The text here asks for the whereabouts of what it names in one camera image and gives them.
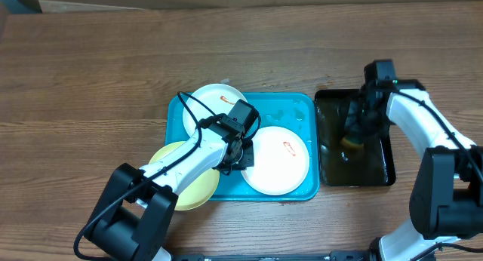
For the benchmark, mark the teal plastic tray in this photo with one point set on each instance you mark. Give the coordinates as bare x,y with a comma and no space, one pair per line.
295,112

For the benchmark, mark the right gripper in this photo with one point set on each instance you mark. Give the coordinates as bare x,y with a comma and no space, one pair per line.
357,127

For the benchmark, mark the white plate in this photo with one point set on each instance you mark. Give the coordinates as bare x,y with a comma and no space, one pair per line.
220,98
281,161

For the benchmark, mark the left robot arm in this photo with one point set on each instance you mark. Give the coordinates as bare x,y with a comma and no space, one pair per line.
134,211

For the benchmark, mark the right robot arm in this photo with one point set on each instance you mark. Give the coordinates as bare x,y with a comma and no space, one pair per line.
446,200

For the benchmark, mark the black water tray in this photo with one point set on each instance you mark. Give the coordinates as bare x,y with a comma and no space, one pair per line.
370,165

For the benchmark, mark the green yellow sponge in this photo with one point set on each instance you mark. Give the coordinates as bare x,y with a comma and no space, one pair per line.
351,143

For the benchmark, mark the yellow plate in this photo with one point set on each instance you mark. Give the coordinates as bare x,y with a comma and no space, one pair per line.
198,192

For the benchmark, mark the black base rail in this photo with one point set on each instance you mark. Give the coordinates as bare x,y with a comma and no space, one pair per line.
337,255

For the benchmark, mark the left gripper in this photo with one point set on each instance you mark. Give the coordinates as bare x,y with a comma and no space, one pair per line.
248,161

